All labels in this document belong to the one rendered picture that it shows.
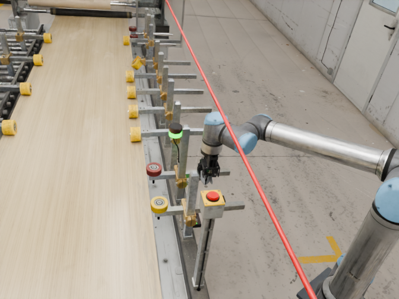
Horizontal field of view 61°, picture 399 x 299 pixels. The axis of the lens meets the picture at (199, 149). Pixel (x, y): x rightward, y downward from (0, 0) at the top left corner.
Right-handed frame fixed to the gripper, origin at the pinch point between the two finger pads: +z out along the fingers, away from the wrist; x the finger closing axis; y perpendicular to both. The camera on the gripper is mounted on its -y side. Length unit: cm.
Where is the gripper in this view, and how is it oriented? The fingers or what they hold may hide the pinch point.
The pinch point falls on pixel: (205, 181)
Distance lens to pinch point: 157.6
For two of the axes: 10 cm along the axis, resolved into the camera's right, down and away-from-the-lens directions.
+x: 9.7, -0.4, 2.2
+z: -1.0, 8.0, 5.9
